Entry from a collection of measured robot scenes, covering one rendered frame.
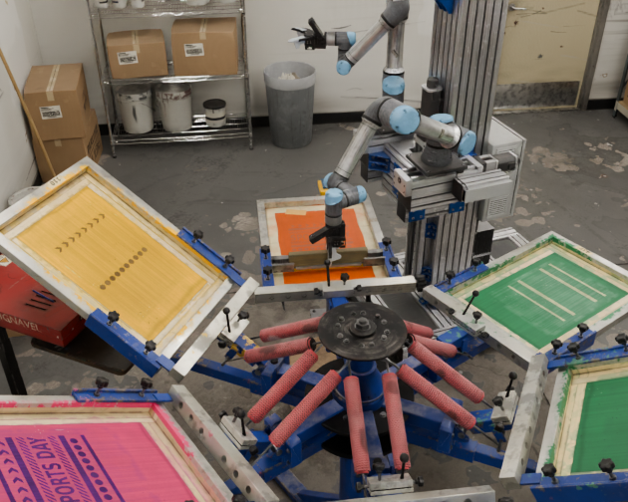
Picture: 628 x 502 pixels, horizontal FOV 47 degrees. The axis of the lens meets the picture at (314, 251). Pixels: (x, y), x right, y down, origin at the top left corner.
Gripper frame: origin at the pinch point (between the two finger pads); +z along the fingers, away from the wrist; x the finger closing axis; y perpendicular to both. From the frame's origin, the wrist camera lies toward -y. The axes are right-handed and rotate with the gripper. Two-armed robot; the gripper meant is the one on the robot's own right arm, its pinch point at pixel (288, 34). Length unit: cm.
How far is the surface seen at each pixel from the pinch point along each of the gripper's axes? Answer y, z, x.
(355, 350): 9, -43, -207
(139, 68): 113, 146, 169
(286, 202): 61, -3, -66
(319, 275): 56, -25, -125
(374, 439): 36, -50, -222
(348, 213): 63, -36, -71
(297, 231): 61, -11, -89
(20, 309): 34, 89, -174
